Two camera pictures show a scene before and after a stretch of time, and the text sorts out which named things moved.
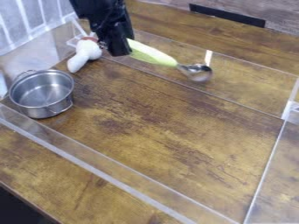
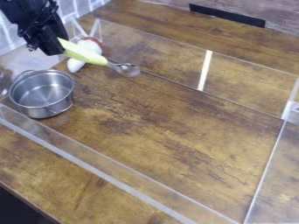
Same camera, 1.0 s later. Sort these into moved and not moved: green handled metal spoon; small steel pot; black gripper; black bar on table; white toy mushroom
Moved: black gripper; green handled metal spoon
Not moved: black bar on table; small steel pot; white toy mushroom
